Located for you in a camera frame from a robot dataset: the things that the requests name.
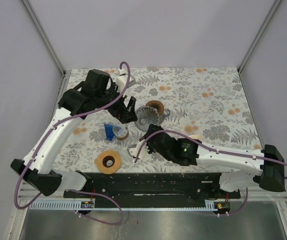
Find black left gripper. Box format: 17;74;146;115
95;82;138;123

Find grey glass dripper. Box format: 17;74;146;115
135;106;160;132

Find dark wooden dripper ring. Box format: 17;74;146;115
144;100;165;115

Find grey glass server jug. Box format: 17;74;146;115
159;108;171;125

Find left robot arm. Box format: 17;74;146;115
10;69;137;198

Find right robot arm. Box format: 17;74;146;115
139;124;286;198

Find blue plastic dripper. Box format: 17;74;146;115
104;123;115;141

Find orange coffee filter box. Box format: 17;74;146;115
189;133;204;141

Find clear glass carafe wood collar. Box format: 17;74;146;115
112;125;129;141

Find floral table mat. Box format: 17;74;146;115
53;67;262;173

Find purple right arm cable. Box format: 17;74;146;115
133;129;287;217

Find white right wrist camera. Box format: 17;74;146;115
127;140;149;164

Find light wooden dripper ring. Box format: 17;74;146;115
94;150;123;175

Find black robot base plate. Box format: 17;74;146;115
63;172;241;209

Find white slotted cable duct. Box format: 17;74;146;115
29;200;95;211

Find aluminium frame rails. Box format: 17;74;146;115
5;0;287;240

